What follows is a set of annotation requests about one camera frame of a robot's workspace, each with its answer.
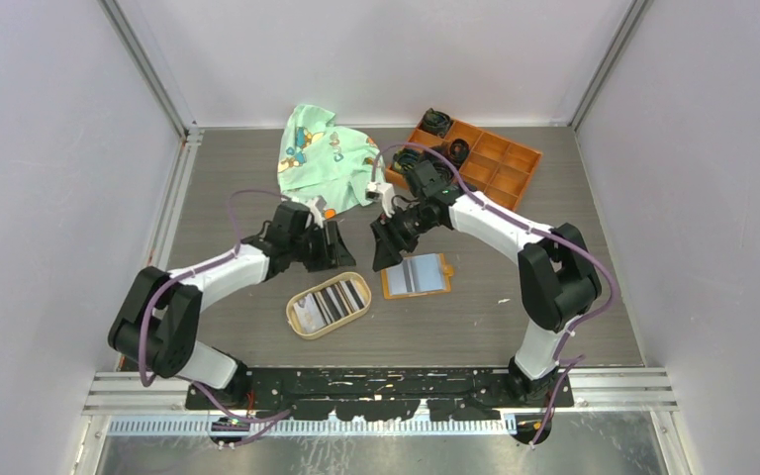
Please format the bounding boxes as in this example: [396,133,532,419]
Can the dark green rolled tie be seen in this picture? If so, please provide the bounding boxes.
[419,108,453,138]

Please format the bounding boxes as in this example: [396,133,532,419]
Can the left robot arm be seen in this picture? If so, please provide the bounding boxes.
[108,201,355,409]

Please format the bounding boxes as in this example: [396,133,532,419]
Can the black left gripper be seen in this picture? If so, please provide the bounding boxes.
[288,221,354,272]

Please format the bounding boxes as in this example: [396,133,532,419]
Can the aluminium front rail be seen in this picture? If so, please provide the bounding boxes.
[82,367,678,445]

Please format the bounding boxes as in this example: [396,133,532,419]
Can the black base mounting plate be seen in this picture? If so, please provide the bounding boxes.
[185,367,574,422]

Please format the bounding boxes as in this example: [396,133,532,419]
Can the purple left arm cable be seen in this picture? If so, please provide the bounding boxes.
[137,189,293,450]

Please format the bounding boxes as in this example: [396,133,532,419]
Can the beige oval card tray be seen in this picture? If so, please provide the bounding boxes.
[286,272,372,340]

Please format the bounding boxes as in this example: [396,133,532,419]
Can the black orange rolled tie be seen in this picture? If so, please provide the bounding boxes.
[444,139,470,169]

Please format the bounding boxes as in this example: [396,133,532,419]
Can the blue yellow rolled tie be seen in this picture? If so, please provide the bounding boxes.
[391,147,423,175]

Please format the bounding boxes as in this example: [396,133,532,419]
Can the light green printed shirt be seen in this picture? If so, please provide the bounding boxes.
[276,104,384,218]

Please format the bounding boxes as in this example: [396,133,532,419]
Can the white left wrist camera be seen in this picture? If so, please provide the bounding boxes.
[302,196,327,228]

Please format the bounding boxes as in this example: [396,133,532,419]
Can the grey card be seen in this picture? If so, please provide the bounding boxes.
[402,258,418,293]

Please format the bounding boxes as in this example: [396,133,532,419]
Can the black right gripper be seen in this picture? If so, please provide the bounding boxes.
[370,201,436,273]

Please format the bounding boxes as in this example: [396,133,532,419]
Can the orange compartment organizer tray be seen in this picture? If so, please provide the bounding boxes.
[384,116,542,211]

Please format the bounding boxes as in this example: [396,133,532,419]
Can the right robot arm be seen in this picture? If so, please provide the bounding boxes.
[365,161,602,407]

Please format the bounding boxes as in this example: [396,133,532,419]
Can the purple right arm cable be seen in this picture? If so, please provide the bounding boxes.
[369,142,618,451]

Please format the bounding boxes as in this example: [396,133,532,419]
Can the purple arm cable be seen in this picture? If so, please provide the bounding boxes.
[137,189,293,450]
[369,142,618,451]

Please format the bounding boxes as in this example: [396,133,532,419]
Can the orange leather card holder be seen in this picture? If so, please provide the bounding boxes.
[381,253,455,300]

